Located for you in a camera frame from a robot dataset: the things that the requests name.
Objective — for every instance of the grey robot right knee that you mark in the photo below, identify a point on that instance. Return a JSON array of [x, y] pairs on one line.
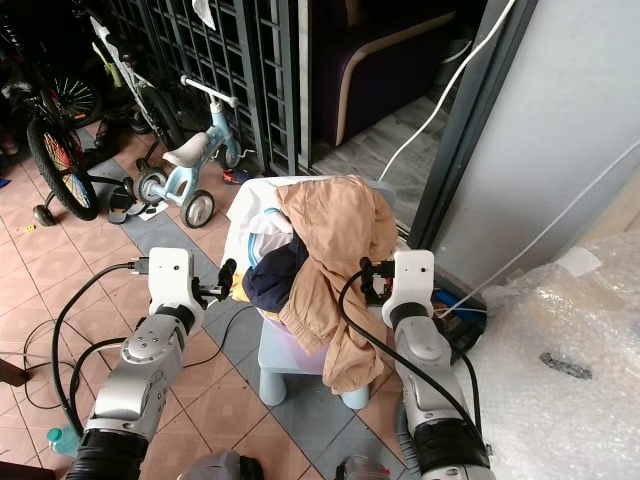
[[362, 470]]

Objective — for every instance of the dark grey door frame post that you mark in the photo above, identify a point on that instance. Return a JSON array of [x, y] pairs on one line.
[[470, 130]]

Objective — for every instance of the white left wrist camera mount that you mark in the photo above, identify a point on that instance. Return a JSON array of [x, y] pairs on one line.
[[172, 275]]

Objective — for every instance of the clear plastic water bottle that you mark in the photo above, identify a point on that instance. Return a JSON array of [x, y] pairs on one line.
[[65, 442]]

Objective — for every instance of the navy blue garment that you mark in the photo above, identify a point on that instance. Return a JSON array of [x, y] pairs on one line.
[[272, 275]]

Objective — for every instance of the white kids bicycle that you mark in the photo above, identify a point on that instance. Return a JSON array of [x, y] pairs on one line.
[[135, 75]]

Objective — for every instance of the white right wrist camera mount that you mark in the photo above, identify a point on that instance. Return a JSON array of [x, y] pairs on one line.
[[412, 285]]

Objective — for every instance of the light blue plastic stool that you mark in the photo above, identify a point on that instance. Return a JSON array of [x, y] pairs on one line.
[[285, 370]]

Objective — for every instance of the dark purple armchair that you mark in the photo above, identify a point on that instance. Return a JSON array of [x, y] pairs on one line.
[[380, 60]]

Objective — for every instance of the bubble-wrapped white washing machine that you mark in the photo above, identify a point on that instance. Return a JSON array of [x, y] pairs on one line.
[[550, 370]]

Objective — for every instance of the white garment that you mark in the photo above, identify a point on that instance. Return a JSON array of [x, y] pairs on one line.
[[250, 210]]

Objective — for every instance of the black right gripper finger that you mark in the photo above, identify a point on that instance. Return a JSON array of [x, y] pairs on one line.
[[368, 270]]

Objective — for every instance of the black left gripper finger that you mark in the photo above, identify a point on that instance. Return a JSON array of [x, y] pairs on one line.
[[228, 275]]

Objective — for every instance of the black bicycle with colourful spokes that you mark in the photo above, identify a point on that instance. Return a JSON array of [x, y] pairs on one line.
[[60, 165]]

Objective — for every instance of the tan trousers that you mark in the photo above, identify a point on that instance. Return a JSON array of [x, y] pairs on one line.
[[335, 260]]

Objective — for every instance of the light blue kids balance bike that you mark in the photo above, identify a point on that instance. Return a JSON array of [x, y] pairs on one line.
[[190, 155]]

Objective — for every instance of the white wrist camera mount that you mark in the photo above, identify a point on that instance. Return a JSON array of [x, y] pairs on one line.
[[412, 285], [172, 275]]

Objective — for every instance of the dark metal grille gate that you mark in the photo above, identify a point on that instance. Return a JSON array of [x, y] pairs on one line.
[[220, 45]]

